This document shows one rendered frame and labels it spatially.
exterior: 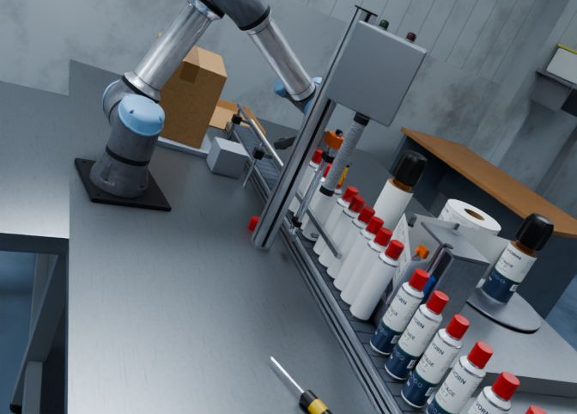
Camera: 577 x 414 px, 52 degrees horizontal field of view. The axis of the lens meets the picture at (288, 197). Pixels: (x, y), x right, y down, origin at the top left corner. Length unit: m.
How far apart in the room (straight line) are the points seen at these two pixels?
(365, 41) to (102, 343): 0.85
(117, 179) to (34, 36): 2.07
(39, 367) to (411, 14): 3.51
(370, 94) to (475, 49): 3.74
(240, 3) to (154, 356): 0.85
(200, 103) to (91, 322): 1.04
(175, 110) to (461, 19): 3.24
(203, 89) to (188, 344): 1.03
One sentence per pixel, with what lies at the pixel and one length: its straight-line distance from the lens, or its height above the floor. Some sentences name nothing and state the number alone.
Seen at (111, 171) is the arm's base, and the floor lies 0.89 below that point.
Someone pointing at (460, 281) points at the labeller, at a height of 1.09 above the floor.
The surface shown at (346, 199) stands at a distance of 1.55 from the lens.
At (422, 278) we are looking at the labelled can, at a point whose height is 1.08.
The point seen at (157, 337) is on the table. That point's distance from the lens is 1.17.
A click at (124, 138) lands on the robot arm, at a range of 1.54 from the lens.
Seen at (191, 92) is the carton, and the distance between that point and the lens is 2.00.
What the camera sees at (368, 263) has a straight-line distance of 1.40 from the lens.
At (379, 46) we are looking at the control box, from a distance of 1.40.
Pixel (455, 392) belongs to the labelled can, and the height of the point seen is 0.99.
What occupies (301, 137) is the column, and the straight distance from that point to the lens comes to 1.50.
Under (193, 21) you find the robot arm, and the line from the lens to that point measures 1.63.
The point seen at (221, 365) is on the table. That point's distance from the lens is 1.17.
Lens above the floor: 1.54
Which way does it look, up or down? 20 degrees down
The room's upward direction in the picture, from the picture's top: 25 degrees clockwise
